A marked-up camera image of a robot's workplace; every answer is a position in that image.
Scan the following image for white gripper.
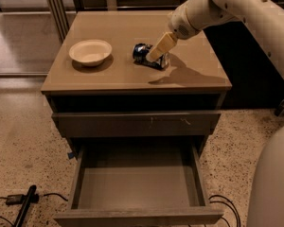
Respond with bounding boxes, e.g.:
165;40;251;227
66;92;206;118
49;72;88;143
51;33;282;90
146;4;199;61

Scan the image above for blue pepsi can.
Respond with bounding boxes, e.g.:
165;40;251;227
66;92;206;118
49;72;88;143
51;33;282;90
133;44;169;70

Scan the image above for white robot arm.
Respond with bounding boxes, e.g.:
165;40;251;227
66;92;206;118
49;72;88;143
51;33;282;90
147;0;284;227

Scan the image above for grey drawer cabinet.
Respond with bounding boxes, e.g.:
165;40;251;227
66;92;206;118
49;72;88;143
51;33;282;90
42;11;231;152

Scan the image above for closed grey top drawer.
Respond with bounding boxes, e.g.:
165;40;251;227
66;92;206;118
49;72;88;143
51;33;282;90
52;111;220;138

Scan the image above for open grey middle drawer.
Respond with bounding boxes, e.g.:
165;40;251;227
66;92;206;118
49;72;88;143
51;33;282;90
55;139;223;227

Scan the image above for white paper bowl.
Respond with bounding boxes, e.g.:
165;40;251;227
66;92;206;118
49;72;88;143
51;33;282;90
69;40;112;67

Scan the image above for dark small floor object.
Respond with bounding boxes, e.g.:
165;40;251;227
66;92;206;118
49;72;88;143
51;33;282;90
274;99;284;116

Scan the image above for blue tape piece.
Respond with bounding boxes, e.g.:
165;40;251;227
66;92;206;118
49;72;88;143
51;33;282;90
67;152;75;159

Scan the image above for black rod on floor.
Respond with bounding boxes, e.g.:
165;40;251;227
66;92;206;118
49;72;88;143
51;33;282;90
14;185;39;227

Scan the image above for black power adapter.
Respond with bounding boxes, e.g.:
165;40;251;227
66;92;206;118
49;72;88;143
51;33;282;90
6;194;39;205

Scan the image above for black cables right floor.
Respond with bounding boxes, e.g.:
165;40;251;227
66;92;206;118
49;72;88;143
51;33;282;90
208;194;241;227

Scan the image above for black cable left floor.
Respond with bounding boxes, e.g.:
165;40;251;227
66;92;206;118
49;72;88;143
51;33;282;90
0;192;69;227

